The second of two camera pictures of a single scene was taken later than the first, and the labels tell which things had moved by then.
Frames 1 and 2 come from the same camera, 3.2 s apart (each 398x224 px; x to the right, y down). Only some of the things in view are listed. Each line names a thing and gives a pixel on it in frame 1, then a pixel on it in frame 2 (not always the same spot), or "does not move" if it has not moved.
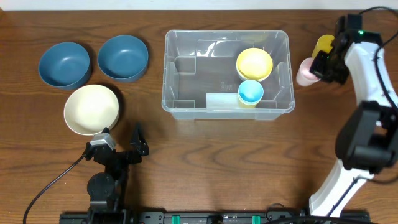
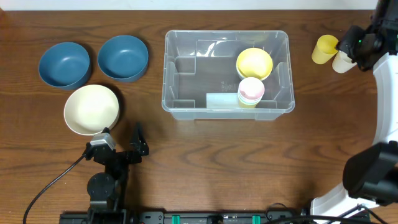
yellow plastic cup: [324, 43] does not move
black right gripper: [325, 65] → [347, 45]
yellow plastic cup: [247, 106] does not move
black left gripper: [121, 156] does not move
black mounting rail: [273, 216] does not move
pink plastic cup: [305, 76] → [251, 89]
